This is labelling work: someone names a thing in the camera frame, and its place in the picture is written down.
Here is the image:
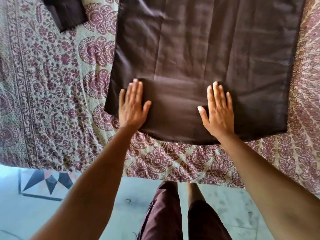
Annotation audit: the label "person's bare foot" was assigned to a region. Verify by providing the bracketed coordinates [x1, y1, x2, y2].
[186, 183, 208, 210]

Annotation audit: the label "person's left forearm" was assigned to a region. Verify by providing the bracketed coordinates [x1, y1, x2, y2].
[30, 126, 140, 240]

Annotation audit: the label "person's left hand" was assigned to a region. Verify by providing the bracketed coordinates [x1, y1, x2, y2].
[118, 78, 152, 130]

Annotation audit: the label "dark brown shirt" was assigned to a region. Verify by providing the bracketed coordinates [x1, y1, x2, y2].
[41, 0, 307, 145]

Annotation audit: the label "person's maroon trousers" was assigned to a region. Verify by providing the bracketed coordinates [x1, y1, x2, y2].
[136, 181, 233, 240]

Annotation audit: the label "person's right hand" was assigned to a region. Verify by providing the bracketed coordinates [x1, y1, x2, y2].
[197, 81, 235, 139]

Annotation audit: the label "person's right forearm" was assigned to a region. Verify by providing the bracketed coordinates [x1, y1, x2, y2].
[217, 132, 320, 240]

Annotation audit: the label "bed with maroon patterned cover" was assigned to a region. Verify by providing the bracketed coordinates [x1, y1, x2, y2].
[0, 0, 320, 197]

